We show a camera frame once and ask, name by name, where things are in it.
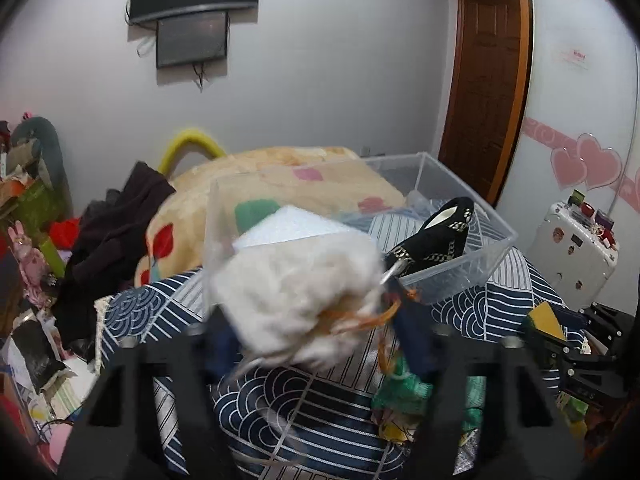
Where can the yellow green sponge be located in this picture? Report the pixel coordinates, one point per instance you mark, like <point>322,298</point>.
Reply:
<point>544,319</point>

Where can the wooden door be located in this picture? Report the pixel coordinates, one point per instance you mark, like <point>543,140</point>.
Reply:
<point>487,80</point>

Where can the white suitcase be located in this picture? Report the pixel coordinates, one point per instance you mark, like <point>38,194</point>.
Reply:
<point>570,265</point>

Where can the red wall label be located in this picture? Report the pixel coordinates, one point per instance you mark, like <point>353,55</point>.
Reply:
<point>579,56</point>

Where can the pink bunny toy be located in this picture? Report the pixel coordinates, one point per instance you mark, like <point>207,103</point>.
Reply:
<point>30,260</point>

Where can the pile of papers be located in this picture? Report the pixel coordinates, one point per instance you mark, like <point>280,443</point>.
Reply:
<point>35,360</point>

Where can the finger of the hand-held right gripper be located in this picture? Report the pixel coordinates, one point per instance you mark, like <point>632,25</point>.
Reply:
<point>550,347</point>

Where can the pink heart wall decoration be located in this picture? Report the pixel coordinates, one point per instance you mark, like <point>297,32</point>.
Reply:
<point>595,162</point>

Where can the white foam block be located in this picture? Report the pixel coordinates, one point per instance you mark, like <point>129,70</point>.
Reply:
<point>295,225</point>

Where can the grey plush toy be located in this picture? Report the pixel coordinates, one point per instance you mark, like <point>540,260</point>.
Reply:
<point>42,155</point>

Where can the black patterned shoe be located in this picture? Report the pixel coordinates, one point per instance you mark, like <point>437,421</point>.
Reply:
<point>440,242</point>

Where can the navy wave-patterned quilt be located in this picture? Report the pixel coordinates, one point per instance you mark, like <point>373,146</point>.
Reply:
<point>320,410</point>

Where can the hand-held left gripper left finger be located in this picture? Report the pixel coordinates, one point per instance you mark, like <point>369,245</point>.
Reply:
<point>226,347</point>

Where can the red cloth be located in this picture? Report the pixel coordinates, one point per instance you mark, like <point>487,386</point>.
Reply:
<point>65,234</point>

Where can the dark clothing pile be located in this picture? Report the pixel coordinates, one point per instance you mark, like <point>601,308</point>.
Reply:
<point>110,240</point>

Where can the small dark wall screen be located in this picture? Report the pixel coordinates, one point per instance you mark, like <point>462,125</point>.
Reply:
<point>192,37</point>

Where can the beige floral blanket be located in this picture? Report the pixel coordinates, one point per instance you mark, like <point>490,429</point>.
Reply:
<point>280,175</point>

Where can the small items on suitcase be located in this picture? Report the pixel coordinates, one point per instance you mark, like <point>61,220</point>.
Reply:
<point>597,217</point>

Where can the yellow foam tube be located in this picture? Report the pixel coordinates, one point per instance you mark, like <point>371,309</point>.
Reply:
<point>186,141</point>

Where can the green cloth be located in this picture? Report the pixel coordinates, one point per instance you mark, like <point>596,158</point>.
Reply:
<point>400,392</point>

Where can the white fluffy plush toy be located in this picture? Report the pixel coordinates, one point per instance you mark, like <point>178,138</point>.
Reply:
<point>295,295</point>

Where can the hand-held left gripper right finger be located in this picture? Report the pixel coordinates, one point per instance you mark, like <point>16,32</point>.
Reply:
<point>414,332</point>

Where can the clear plastic storage box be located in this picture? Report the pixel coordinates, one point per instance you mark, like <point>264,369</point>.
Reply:
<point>450,270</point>

